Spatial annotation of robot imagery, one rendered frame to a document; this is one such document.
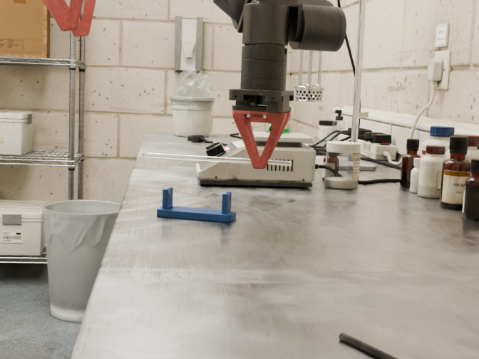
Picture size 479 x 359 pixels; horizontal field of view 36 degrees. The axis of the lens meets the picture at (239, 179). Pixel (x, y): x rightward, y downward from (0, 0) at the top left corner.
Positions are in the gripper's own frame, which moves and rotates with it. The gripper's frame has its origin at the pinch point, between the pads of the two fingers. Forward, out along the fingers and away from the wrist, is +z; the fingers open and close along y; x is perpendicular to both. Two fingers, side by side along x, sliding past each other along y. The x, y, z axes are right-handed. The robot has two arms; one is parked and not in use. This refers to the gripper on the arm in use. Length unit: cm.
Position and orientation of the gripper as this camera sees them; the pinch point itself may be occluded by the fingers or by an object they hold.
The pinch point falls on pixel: (259, 162)
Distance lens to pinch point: 94.6
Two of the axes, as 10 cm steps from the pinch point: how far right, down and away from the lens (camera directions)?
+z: -0.4, 9.9, 1.3
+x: -9.7, -0.7, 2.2
